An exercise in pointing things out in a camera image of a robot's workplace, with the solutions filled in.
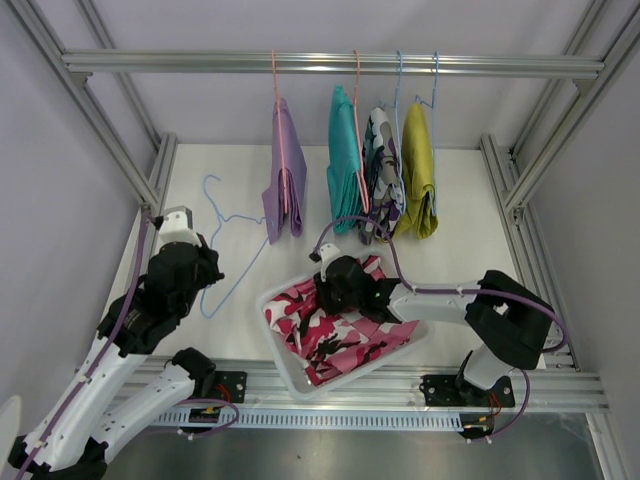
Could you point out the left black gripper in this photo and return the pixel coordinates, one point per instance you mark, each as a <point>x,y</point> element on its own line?
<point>210,256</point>

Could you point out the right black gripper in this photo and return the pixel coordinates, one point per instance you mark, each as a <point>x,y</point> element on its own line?
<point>323,296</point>

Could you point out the pink camouflage trousers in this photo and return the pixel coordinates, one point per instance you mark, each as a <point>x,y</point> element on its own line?
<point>329,347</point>

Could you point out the white plastic basket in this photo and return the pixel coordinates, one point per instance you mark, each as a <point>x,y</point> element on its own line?
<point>292,375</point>

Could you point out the lilac purple trousers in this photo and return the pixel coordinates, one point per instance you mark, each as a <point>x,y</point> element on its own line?
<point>272,197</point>

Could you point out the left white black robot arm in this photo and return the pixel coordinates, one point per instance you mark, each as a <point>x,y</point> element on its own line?
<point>82,434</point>

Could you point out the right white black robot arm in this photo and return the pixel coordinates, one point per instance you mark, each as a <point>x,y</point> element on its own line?
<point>511,322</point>

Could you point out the purple grey camouflage trousers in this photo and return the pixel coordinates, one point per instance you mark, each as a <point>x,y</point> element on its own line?
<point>383,179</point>

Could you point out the olive yellow trousers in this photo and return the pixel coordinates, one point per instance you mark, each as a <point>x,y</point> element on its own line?
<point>418,175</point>

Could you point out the blue hanger under camouflage trousers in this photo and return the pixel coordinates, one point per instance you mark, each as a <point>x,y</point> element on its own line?
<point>399,125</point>

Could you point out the teal trousers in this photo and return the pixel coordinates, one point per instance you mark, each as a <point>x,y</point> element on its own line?
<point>345,174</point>

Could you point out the blue hanger under olive trousers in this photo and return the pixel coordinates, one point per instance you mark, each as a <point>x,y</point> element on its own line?
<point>432,105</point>

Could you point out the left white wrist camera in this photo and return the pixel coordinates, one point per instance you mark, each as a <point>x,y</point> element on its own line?
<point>175,225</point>

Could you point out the left aluminium frame posts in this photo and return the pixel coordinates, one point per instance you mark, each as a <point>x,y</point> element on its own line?
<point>150,190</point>

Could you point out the aluminium frame posts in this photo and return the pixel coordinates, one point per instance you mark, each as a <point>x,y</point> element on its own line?
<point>567,191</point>
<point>150,190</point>

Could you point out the white slotted cable duct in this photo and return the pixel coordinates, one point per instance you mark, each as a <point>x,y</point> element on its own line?
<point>261,418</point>

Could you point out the right aluminium frame posts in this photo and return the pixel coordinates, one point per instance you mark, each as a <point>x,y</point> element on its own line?
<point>567,191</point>

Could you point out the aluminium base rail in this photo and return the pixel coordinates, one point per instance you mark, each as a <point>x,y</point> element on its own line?
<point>396,388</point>

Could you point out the aluminium hanging rail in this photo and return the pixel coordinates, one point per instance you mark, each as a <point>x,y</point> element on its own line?
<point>228,62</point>

